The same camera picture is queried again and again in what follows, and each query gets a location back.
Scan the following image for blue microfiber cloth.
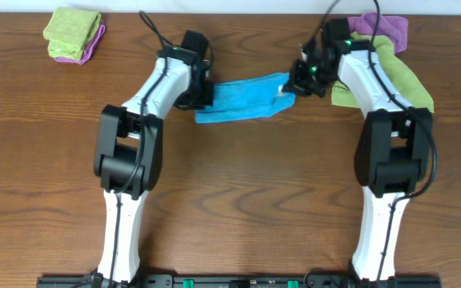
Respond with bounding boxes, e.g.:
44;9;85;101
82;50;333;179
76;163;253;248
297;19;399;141
194;72;296;124

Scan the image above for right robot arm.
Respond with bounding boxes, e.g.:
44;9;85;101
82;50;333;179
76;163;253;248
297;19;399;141
280;18;441;287

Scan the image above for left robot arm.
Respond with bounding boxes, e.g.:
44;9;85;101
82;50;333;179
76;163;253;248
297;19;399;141
91;30;214;287

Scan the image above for crumpled purple cloth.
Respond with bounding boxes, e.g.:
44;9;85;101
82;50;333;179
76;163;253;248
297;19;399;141
347;12;409;53

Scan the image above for crumpled green cloth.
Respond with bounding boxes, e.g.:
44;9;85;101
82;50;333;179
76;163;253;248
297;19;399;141
331;35;435;113

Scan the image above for folded purple cloth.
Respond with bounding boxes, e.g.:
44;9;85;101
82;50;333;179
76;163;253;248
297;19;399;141
54;20;106;65

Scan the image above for folded green cloth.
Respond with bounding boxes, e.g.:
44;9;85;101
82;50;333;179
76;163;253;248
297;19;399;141
43;7;101;61

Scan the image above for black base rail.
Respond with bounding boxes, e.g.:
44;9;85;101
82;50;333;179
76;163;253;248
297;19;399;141
36;273;443;288

